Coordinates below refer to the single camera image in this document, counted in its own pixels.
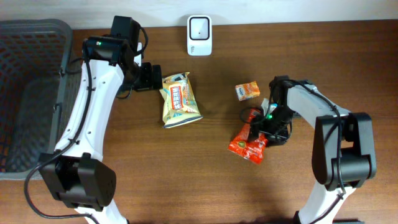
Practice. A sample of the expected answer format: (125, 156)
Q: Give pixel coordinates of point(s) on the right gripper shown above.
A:
(259, 124)

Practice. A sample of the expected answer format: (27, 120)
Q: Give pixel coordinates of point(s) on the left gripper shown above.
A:
(148, 83)

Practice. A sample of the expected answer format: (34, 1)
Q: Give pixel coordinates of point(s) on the red snack bag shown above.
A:
(242, 145)

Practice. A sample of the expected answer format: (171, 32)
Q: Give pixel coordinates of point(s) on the orange tissue pack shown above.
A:
(247, 91)

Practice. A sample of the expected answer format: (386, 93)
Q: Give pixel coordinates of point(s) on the cream wet wipes pack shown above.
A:
(180, 105)

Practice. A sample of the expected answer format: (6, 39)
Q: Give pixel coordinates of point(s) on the teal tissue pack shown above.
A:
(273, 106)

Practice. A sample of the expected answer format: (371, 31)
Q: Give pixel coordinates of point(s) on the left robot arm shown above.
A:
(74, 172)

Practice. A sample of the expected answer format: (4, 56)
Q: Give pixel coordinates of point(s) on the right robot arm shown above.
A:
(343, 154)

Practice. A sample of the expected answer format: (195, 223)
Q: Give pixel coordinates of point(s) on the white barcode scanner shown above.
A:
(199, 35)

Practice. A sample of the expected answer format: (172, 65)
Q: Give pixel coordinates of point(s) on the grey plastic mesh basket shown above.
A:
(39, 84)

